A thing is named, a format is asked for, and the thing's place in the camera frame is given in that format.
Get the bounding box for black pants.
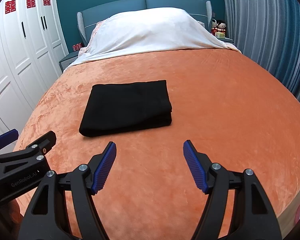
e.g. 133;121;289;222
79;80;172;138

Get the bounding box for left grey nightstand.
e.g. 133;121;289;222
59;51;79;72

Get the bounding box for white wardrobe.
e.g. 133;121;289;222
0;0;68;134

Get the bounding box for orange velvet bed cover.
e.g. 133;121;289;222
15;49;300;239

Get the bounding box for red box on nightstand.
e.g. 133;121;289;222
72;42;84;51

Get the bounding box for white pillow sheet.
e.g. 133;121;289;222
70;7;239;67

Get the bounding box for right nightstand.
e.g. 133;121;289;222
216;37;234;44

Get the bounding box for green box by dolls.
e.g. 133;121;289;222
215;31;225;38

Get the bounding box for red-dressed dolls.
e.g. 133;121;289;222
211;18;226;36

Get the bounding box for grey-blue curtain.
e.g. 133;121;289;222
224;0;300;102

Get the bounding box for blue bed headboard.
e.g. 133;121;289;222
77;0;213;46

